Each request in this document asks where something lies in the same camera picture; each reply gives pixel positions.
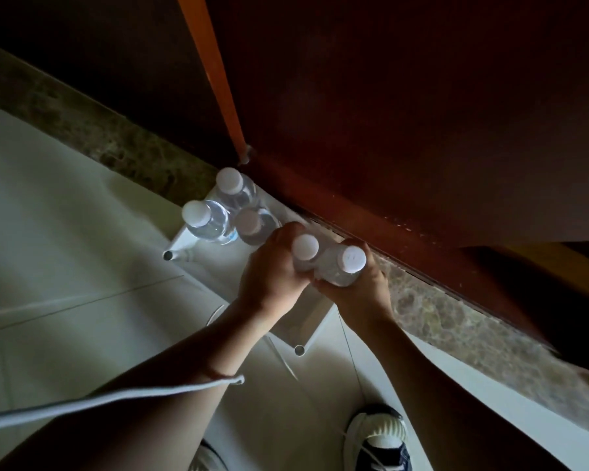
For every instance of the person's left fingers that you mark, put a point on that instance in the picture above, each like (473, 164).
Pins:
(285, 231)

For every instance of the person's left navy white sneaker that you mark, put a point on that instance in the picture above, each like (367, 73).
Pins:
(207, 460)

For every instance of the dark brown wooden door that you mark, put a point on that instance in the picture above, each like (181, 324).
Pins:
(422, 117)

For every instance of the person's left forearm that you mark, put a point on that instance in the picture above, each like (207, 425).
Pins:
(167, 387)

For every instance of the person's navy white sneaker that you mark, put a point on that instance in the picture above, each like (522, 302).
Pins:
(207, 460)
(378, 436)

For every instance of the person's right navy white sneaker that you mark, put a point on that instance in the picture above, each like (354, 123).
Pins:
(378, 436)

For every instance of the person's right hand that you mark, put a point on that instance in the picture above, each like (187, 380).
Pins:
(363, 294)

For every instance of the white metal shelf rack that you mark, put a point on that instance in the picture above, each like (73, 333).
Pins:
(226, 269)

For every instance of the orange wooden door edge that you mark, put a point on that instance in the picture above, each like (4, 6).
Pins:
(213, 63)

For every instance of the clear white-capped water bottle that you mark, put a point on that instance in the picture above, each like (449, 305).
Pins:
(305, 248)
(230, 183)
(346, 262)
(253, 224)
(206, 220)

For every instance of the person's left hand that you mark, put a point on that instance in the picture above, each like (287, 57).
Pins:
(267, 282)

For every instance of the person's right forearm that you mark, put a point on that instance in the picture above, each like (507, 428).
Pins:
(446, 402)

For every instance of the person's right fingers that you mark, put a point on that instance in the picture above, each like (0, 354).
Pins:
(369, 254)

